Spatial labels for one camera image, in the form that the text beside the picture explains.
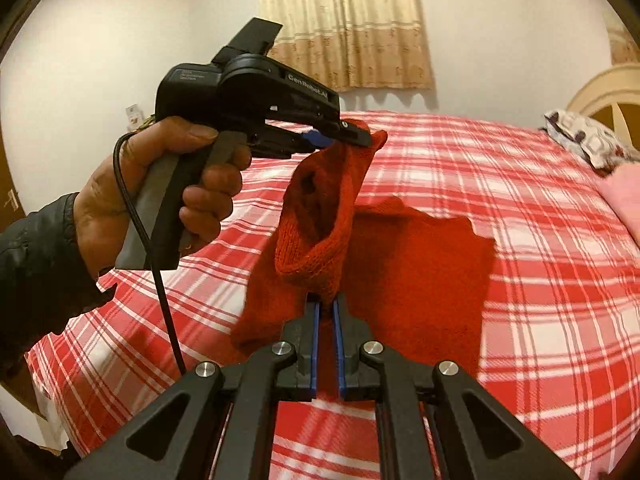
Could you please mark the pink pillow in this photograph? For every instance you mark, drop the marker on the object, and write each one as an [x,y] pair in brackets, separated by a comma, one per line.
[622,195]

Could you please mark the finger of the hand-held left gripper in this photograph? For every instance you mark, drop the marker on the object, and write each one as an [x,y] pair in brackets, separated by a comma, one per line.
[312,139]
[352,132]

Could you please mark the red plaid bed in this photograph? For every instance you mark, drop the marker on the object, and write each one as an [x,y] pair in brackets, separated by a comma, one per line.
[540,260]

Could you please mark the red knitted sweater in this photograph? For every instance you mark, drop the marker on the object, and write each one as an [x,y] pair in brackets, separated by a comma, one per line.
[415,270]

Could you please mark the white wall socket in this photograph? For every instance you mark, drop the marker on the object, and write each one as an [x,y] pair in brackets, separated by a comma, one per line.
[135,116]

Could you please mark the beige patterned curtain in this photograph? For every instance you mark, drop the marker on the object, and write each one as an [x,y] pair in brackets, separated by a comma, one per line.
[622,42]
[345,20]

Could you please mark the person's left forearm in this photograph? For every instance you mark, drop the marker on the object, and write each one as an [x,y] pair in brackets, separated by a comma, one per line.
[40,280]

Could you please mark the white patterned pillow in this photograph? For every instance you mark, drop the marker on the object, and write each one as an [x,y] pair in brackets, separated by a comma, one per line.
[585,137]

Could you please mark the beige wooden headboard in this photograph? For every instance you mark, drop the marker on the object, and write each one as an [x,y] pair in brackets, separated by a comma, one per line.
[607,95]

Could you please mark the person's left hand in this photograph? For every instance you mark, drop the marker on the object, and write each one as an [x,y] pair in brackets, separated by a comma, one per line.
[100,195]

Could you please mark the brown wooden door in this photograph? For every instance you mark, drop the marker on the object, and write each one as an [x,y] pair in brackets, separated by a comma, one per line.
[7,190]

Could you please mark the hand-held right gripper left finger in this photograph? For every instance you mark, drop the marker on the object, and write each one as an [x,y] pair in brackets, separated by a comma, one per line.
[314,355]

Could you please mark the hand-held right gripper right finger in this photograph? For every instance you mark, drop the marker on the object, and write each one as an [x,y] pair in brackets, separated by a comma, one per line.
[341,355]

